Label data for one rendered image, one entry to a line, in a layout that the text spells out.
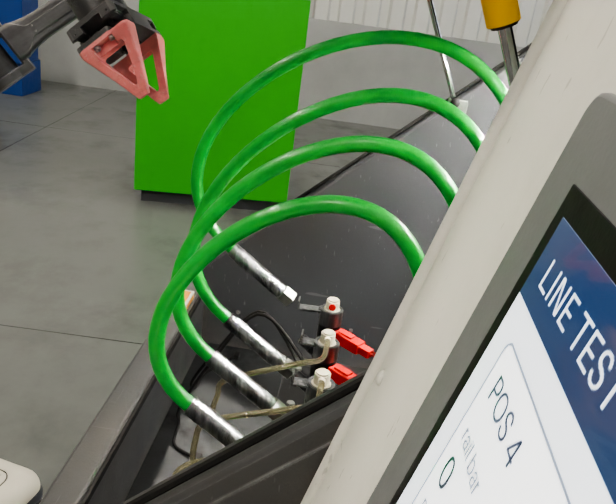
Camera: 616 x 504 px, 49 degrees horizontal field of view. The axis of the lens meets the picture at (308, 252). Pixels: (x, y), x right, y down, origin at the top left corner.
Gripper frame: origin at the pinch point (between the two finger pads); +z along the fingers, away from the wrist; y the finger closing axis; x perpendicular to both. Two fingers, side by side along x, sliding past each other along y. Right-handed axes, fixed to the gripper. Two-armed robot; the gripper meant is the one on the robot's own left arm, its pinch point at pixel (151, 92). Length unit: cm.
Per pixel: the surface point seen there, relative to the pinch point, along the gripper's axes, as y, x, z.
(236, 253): 1.7, 1.9, 20.7
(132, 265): 229, 135, -24
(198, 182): -0.9, 0.5, 11.9
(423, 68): 648, -45, -96
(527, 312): -51, -24, 32
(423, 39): -1.9, -28.3, 13.2
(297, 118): -9.4, -14.4, 14.1
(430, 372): -44, -19, 34
